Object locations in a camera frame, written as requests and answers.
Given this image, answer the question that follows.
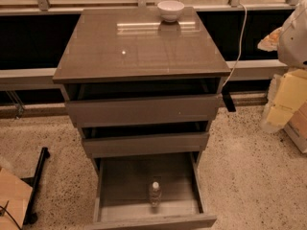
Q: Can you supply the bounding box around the brown drawer cabinet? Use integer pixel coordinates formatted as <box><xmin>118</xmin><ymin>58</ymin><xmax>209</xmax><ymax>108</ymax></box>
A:
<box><xmin>52</xmin><ymin>6</ymin><xmax>232</xmax><ymax>230</ymax></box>

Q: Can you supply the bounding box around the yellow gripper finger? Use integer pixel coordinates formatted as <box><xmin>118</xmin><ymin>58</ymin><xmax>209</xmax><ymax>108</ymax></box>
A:
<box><xmin>257</xmin><ymin>27</ymin><xmax>282</xmax><ymax>52</ymax></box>

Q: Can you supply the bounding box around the middle drawer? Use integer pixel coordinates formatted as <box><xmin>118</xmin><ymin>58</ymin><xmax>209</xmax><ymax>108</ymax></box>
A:
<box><xmin>83</xmin><ymin>132</ymin><xmax>209</xmax><ymax>158</ymax></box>

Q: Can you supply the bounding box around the cardboard box right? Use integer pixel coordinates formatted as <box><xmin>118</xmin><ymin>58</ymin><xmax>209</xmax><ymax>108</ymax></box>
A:
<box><xmin>284</xmin><ymin>103</ymin><xmax>307</xmax><ymax>153</ymax></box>

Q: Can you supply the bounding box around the top drawer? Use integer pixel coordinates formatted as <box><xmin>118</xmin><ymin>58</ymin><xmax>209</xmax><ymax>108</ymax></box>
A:
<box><xmin>66</xmin><ymin>95</ymin><xmax>221</xmax><ymax>127</ymax></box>

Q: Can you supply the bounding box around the clear plastic water bottle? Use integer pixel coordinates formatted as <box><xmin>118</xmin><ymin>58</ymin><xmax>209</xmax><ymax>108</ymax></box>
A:
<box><xmin>149</xmin><ymin>181</ymin><xmax>162</xmax><ymax>207</ymax></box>

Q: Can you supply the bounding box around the metal window rail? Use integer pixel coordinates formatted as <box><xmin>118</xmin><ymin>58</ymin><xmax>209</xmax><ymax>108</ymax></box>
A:
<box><xmin>0</xmin><ymin>59</ymin><xmax>288</xmax><ymax>91</ymax></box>

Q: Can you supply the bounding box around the black metal stand leg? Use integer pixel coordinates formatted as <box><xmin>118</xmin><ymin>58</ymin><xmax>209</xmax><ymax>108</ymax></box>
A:
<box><xmin>23</xmin><ymin>147</ymin><xmax>50</xmax><ymax>225</ymax></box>

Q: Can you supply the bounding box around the white power cable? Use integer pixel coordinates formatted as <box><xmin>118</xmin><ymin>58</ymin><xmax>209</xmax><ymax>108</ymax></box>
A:
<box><xmin>221</xmin><ymin>3</ymin><xmax>248</xmax><ymax>88</ymax></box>

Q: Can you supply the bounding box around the black cable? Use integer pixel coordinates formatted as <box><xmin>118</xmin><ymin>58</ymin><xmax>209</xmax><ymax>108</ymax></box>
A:
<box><xmin>0</xmin><ymin>200</ymin><xmax>23</xmax><ymax>230</ymax></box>

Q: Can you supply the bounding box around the cardboard box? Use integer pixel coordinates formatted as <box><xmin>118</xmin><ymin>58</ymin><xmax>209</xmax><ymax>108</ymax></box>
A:
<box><xmin>284</xmin><ymin>103</ymin><xmax>307</xmax><ymax>153</ymax></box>
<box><xmin>0</xmin><ymin>168</ymin><xmax>32</xmax><ymax>230</ymax></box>

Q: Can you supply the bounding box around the open bottom drawer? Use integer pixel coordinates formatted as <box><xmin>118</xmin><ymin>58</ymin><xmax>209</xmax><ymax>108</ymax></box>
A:
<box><xmin>84</xmin><ymin>152</ymin><xmax>217</xmax><ymax>230</ymax></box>

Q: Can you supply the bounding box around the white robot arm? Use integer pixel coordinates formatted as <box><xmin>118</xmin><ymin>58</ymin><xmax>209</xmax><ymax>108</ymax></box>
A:
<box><xmin>257</xmin><ymin>0</ymin><xmax>307</xmax><ymax>69</ymax></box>

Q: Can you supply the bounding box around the cardboard box left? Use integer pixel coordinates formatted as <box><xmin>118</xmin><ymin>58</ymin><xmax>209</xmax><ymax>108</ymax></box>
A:
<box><xmin>0</xmin><ymin>168</ymin><xmax>32</xmax><ymax>230</ymax></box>

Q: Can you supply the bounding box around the white ceramic bowl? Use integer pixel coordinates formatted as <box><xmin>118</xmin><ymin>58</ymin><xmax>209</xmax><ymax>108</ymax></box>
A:
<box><xmin>157</xmin><ymin>1</ymin><xmax>184</xmax><ymax>22</ymax></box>

